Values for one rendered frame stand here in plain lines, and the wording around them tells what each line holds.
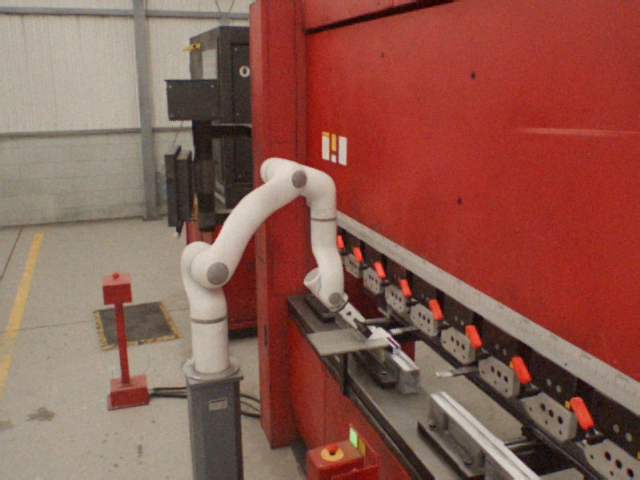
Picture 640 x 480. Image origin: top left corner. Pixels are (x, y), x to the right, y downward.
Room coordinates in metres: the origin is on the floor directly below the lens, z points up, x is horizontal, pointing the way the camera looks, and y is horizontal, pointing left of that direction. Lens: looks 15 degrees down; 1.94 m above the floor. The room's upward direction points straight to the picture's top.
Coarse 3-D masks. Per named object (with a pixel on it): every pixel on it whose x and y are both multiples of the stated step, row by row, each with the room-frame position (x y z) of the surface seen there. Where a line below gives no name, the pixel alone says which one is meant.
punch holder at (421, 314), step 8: (416, 280) 1.82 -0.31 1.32; (424, 280) 1.78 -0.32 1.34; (416, 288) 1.82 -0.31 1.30; (424, 288) 1.77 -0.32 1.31; (432, 288) 1.73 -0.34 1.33; (416, 296) 1.82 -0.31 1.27; (424, 296) 1.77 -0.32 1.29; (432, 296) 1.72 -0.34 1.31; (440, 296) 1.71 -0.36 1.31; (424, 304) 1.77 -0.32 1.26; (440, 304) 1.71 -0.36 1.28; (416, 312) 1.81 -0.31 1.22; (424, 312) 1.76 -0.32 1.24; (416, 320) 1.81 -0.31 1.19; (424, 320) 1.76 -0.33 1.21; (432, 320) 1.71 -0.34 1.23; (424, 328) 1.76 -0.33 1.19; (432, 328) 1.71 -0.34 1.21; (440, 336) 1.72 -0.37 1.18
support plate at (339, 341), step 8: (352, 328) 2.20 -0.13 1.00; (312, 336) 2.12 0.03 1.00; (320, 336) 2.12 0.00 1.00; (328, 336) 2.12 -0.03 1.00; (336, 336) 2.12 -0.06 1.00; (344, 336) 2.12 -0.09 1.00; (352, 336) 2.12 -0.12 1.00; (312, 344) 2.07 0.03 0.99; (320, 344) 2.05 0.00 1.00; (328, 344) 2.05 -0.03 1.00; (336, 344) 2.05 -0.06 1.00; (344, 344) 2.05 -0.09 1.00; (352, 344) 2.05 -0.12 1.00; (360, 344) 2.05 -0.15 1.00; (368, 344) 2.05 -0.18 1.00; (376, 344) 2.05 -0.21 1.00; (384, 344) 2.05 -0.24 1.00; (320, 352) 1.98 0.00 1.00; (328, 352) 1.98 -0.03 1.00; (336, 352) 1.99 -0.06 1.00; (344, 352) 2.00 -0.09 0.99
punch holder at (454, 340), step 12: (444, 300) 1.66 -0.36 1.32; (456, 300) 1.60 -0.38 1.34; (444, 312) 1.65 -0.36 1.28; (456, 312) 1.59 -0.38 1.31; (468, 312) 1.54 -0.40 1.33; (456, 324) 1.59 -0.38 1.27; (468, 324) 1.53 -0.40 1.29; (480, 324) 1.53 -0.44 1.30; (444, 336) 1.64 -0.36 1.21; (456, 336) 1.58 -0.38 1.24; (480, 336) 1.53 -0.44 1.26; (456, 348) 1.58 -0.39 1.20; (468, 348) 1.52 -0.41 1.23; (468, 360) 1.52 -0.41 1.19
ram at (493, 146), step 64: (512, 0) 1.45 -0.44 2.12; (576, 0) 1.25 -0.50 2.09; (320, 64) 2.73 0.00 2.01; (384, 64) 2.10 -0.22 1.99; (448, 64) 1.70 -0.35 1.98; (512, 64) 1.43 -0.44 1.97; (576, 64) 1.23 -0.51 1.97; (320, 128) 2.73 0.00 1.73; (384, 128) 2.09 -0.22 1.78; (448, 128) 1.69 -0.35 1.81; (512, 128) 1.41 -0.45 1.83; (576, 128) 1.22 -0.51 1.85; (384, 192) 2.07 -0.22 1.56; (448, 192) 1.67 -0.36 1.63; (512, 192) 1.40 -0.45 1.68; (576, 192) 1.20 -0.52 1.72; (448, 256) 1.65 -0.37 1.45; (512, 256) 1.38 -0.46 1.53; (576, 256) 1.18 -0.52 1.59; (576, 320) 1.16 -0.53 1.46
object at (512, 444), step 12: (528, 432) 1.65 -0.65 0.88; (504, 444) 1.63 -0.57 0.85; (516, 444) 1.62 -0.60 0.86; (528, 444) 1.62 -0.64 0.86; (540, 444) 1.63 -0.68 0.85; (516, 456) 1.59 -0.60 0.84; (528, 456) 1.62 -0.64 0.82; (540, 456) 1.63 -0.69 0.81; (552, 456) 1.64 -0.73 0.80; (540, 468) 1.63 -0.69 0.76; (552, 468) 1.64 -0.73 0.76; (564, 468) 1.65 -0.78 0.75
